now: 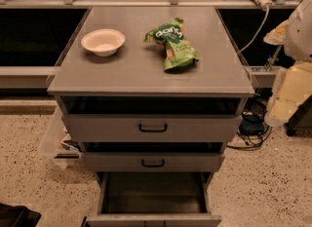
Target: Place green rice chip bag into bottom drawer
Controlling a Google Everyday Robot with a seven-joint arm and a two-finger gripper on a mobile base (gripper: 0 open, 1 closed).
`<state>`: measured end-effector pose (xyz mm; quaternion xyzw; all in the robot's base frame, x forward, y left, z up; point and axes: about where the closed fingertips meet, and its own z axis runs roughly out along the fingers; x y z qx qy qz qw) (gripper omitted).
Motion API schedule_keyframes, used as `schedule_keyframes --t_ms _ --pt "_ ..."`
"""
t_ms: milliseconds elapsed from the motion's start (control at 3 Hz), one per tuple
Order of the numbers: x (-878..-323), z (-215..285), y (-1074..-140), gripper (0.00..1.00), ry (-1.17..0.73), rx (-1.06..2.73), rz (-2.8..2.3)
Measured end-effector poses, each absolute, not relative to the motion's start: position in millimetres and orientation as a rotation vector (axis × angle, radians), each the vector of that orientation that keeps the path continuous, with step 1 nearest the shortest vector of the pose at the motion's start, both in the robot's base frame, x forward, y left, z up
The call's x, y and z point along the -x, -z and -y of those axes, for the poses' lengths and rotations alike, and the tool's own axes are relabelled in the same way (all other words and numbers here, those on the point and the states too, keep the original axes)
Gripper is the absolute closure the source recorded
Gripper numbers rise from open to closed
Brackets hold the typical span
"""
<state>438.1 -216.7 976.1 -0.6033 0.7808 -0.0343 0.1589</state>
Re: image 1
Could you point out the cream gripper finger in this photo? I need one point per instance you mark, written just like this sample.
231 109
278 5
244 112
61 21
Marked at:
291 88
277 35

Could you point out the green rice chip bag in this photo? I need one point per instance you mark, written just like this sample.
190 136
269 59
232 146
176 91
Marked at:
179 51

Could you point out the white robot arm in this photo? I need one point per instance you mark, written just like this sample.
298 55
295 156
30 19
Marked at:
298 40

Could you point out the grey drawer cabinet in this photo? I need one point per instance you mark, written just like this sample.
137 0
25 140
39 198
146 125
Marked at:
134 82

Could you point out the bottom grey drawer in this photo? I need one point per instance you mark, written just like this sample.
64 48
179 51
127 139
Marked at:
153 199

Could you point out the grey drawer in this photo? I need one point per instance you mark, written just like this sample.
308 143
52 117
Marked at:
153 162
153 199
151 128

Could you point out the top grey drawer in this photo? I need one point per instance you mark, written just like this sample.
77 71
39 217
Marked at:
151 128

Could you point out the middle grey drawer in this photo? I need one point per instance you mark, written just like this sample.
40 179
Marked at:
153 162

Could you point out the blue box on floor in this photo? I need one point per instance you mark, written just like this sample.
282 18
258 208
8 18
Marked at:
251 125

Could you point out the white paper bowl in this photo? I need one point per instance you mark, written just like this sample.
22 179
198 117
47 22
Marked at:
103 42

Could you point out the clear plastic bin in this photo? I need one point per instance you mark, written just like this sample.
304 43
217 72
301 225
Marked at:
57 144

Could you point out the black object bottom left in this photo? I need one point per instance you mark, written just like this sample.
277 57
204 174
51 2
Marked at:
18 216

